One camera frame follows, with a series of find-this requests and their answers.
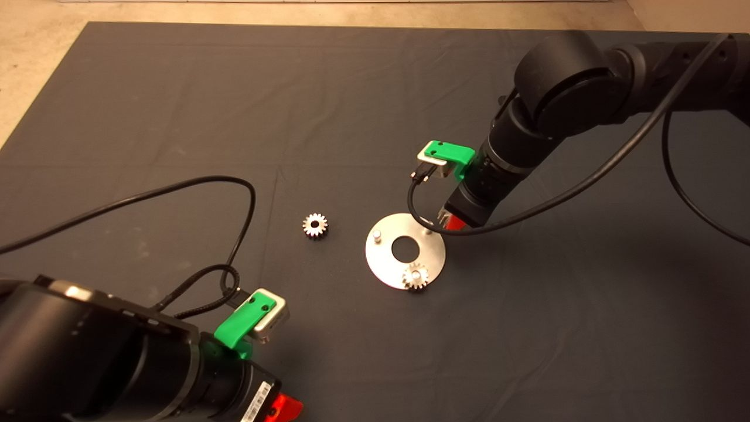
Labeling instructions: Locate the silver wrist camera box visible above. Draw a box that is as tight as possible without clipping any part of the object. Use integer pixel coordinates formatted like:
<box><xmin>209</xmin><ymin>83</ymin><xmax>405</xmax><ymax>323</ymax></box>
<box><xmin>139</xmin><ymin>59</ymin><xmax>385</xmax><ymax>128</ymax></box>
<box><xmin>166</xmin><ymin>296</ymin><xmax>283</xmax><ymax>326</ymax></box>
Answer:
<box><xmin>252</xmin><ymin>288</ymin><xmax>289</xmax><ymax>345</ymax></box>
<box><xmin>417</xmin><ymin>147</ymin><xmax>455</xmax><ymax>179</ymax></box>

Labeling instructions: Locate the green right camera mount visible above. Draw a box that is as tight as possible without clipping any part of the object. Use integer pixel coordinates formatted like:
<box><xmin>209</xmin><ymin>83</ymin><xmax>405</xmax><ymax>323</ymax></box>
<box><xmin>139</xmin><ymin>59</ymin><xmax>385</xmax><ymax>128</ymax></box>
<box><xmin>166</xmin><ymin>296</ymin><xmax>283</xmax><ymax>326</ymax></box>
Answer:
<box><xmin>423</xmin><ymin>141</ymin><xmax>476</xmax><ymax>181</ymax></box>

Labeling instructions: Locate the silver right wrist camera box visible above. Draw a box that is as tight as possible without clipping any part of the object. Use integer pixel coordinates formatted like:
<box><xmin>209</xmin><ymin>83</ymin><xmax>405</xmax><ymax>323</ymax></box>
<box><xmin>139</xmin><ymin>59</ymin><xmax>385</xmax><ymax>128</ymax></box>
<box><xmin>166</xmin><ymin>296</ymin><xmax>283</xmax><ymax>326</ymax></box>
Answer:
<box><xmin>417</xmin><ymin>147</ymin><xmax>455</xmax><ymax>179</ymax></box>

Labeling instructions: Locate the black camera cable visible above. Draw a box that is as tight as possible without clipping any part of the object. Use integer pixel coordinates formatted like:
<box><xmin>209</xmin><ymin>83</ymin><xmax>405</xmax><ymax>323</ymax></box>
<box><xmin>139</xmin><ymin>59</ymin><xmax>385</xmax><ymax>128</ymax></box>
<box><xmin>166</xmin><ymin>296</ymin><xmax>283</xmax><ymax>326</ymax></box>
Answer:
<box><xmin>407</xmin><ymin>33</ymin><xmax>750</xmax><ymax>246</ymax></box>
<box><xmin>0</xmin><ymin>176</ymin><xmax>257</xmax><ymax>308</ymax></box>

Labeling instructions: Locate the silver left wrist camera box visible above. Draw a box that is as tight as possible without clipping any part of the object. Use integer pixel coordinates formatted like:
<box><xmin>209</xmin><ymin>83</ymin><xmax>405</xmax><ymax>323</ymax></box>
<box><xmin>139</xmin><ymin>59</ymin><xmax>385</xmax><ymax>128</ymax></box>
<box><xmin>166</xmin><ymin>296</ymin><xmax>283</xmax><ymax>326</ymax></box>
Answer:
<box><xmin>252</xmin><ymin>288</ymin><xmax>289</xmax><ymax>345</ymax></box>

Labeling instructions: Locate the round metal carrier plate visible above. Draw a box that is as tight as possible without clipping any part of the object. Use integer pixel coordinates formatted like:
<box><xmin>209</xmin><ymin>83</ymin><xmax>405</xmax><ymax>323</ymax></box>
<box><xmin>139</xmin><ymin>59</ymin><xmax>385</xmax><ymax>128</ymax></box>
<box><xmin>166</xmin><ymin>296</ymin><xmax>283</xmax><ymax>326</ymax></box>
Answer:
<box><xmin>365</xmin><ymin>213</ymin><xmax>446</xmax><ymax>291</ymax></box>

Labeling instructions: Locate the black left camera cable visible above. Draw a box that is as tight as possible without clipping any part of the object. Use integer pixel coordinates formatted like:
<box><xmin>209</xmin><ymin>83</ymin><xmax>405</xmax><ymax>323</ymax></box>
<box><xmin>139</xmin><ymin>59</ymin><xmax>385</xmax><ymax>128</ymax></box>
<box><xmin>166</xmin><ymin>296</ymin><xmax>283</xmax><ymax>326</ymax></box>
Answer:
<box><xmin>0</xmin><ymin>176</ymin><xmax>257</xmax><ymax>308</ymax></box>

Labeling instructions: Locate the black right camera cable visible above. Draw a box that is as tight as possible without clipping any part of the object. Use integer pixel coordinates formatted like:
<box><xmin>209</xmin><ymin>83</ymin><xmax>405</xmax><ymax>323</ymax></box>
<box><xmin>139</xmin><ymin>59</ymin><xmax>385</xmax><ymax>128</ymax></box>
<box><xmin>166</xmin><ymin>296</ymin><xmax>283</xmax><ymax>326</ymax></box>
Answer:
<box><xmin>407</xmin><ymin>33</ymin><xmax>750</xmax><ymax>246</ymax></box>

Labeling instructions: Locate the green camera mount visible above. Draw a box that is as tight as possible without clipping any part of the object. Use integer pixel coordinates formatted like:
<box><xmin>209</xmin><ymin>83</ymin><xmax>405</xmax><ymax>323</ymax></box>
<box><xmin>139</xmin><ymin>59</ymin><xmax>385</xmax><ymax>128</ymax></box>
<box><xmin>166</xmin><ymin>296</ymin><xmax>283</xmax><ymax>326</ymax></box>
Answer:
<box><xmin>214</xmin><ymin>293</ymin><xmax>276</xmax><ymax>359</ymax></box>
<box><xmin>423</xmin><ymin>141</ymin><xmax>476</xmax><ymax>181</ymax></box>

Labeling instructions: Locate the dark grey table cloth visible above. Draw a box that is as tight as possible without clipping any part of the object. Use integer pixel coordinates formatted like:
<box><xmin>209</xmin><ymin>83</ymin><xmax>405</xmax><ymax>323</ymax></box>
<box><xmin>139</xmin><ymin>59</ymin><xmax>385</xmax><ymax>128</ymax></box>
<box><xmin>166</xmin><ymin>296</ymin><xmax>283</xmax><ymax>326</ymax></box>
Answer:
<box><xmin>0</xmin><ymin>22</ymin><xmax>750</xmax><ymax>422</ymax></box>

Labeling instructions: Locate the green left camera mount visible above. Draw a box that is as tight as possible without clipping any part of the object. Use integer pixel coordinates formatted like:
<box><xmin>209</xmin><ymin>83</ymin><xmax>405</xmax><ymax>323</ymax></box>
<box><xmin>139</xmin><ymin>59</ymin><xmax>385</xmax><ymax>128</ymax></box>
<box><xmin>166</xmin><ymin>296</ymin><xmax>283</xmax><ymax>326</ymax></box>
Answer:
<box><xmin>214</xmin><ymin>293</ymin><xmax>276</xmax><ymax>359</ymax></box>

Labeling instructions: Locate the thin black braided cable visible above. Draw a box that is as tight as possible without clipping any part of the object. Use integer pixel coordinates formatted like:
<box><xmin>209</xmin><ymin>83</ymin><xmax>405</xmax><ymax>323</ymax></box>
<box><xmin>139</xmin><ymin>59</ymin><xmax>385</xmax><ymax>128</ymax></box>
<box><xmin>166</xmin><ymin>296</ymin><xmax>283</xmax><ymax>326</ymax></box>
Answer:
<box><xmin>154</xmin><ymin>264</ymin><xmax>241</xmax><ymax>320</ymax></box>

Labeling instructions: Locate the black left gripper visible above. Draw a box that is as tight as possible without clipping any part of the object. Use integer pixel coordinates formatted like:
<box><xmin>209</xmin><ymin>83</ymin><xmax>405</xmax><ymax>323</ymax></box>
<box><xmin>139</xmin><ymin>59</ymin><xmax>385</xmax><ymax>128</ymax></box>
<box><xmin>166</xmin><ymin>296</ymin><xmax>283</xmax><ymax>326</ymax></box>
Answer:
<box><xmin>237</xmin><ymin>360</ymin><xmax>304</xmax><ymax>422</ymax></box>

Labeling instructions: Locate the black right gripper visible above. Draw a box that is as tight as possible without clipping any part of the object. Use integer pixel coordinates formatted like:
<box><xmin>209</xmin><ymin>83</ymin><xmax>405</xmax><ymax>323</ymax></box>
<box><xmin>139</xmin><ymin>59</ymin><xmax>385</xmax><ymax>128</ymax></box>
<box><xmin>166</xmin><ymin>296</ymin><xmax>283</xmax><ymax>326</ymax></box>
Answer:
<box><xmin>444</xmin><ymin>182</ymin><xmax>499</xmax><ymax>231</ymax></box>

